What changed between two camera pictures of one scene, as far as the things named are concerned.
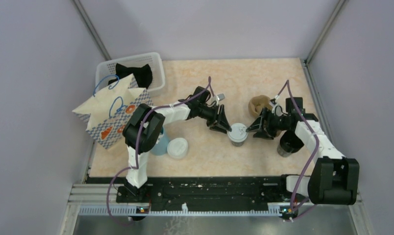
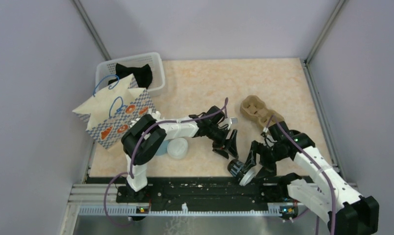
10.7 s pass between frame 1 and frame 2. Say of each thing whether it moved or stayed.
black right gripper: moved
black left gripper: moved
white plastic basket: stayed
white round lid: stayed
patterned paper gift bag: stayed
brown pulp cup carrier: moved
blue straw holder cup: stayed
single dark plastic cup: moved
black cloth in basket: stayed
